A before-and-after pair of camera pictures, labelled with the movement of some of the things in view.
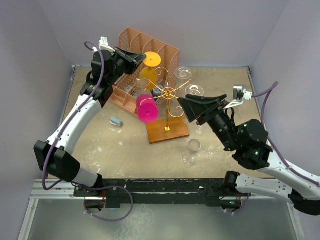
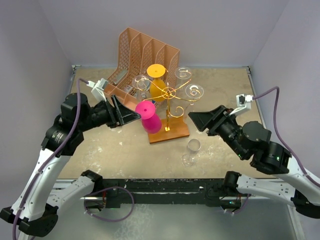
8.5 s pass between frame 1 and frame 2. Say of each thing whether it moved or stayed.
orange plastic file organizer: stayed
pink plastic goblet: moved
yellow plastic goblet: moved
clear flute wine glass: stayed
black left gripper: moved
